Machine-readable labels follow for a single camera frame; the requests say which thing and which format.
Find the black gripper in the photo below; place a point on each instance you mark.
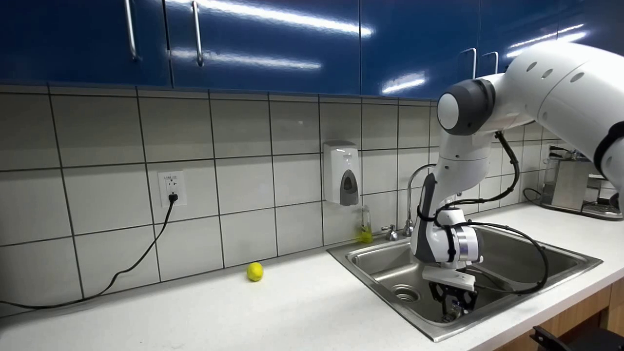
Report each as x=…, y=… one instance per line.
x=454, y=302

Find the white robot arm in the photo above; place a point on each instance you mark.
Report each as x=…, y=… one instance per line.
x=571, y=90

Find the chrome sink faucet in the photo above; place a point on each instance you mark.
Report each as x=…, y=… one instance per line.
x=392, y=232

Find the black chair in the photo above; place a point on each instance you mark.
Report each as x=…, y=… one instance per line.
x=585, y=339

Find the silver coffee machine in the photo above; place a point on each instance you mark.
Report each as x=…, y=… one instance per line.
x=573, y=185

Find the white soap dispenser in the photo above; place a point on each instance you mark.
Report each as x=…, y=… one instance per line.
x=341, y=170

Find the yellow lemon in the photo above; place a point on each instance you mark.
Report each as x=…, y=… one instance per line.
x=253, y=271

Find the blue upper cabinets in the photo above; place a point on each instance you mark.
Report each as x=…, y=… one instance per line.
x=335, y=47

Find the white wall outlet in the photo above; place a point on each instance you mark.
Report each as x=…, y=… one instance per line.
x=171, y=183

